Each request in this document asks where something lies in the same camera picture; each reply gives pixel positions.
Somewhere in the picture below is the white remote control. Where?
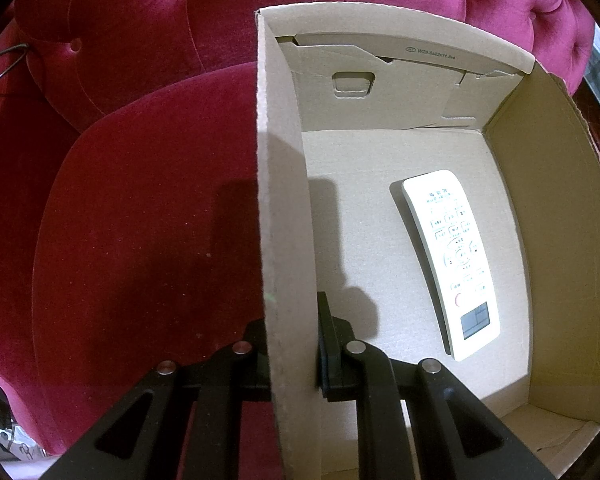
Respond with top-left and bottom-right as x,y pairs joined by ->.
401,169 -> 501,361

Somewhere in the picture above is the cardboard box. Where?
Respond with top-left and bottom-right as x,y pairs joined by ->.
256,2 -> 600,479

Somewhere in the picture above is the red velvet tufted armchair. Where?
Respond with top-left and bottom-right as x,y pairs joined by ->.
0,0 -> 594,479

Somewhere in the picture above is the black cable on armrest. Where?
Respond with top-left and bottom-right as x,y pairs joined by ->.
0,43 -> 31,97

